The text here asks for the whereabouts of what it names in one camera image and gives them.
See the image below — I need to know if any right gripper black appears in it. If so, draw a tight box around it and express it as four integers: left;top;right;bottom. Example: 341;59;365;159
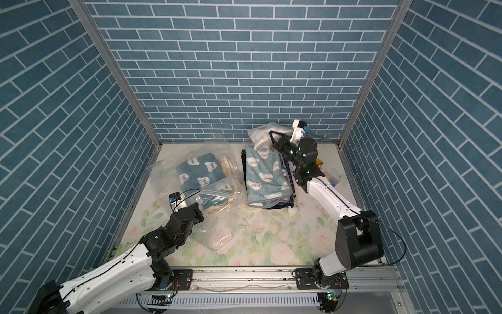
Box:
270;131;304;172

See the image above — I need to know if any light blue bear blanket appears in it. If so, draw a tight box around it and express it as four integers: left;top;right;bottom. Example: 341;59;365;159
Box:
244;144;294;209

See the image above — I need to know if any clear plastic vacuum bag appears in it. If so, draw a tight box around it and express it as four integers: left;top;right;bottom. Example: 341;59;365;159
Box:
149;141;244;252

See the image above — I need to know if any navy blue star blanket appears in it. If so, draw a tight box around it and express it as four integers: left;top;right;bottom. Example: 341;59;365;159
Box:
241;148;297;210

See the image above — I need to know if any cream bear print blanket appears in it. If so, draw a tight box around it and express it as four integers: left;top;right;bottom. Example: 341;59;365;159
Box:
248;122;293;151

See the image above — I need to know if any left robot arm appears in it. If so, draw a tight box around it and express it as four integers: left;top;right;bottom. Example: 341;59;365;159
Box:
28;203;204;313

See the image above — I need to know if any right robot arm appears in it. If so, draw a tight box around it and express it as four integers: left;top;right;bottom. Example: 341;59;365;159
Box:
269;131;384;289

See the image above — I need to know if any dark teal bear blanket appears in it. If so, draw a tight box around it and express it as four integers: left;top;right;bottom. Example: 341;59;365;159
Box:
176;153;237;211

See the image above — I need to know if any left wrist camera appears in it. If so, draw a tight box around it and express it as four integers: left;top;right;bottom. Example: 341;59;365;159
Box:
169;192;185;213

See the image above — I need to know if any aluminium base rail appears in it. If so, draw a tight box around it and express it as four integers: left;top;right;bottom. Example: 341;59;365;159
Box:
84;266;405;295

